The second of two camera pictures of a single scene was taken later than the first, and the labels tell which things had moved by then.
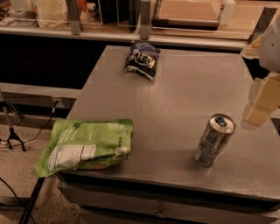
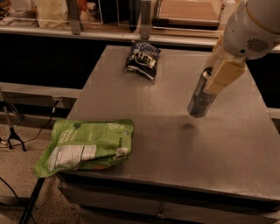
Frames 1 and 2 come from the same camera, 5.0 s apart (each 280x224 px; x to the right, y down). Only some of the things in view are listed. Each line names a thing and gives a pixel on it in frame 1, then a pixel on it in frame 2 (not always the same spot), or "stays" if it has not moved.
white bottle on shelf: [227, 12] stays
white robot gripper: [271, 48] to [243, 34]
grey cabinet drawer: [101, 204] stays
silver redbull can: [214, 138] to [201, 100]
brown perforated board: [187, 15] stays
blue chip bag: [143, 58] stays
